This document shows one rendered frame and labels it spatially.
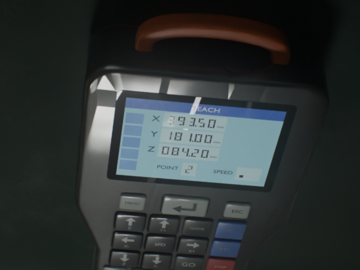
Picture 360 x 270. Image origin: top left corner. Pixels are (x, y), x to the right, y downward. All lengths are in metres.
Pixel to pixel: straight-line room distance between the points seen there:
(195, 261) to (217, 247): 0.01
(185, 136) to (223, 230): 0.06
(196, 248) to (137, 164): 0.06
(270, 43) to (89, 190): 0.10
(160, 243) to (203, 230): 0.02
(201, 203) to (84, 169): 0.05
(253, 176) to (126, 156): 0.05
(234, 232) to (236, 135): 0.06
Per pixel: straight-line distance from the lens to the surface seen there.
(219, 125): 0.37
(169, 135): 0.38
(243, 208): 0.41
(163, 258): 0.44
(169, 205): 0.41
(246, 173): 0.39
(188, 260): 0.44
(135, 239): 0.43
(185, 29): 0.35
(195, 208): 0.41
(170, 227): 0.42
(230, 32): 0.35
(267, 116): 0.37
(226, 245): 0.43
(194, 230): 0.42
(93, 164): 0.39
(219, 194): 0.40
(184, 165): 0.39
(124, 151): 0.38
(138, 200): 0.41
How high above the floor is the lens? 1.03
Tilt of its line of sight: 42 degrees down
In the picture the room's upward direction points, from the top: 180 degrees clockwise
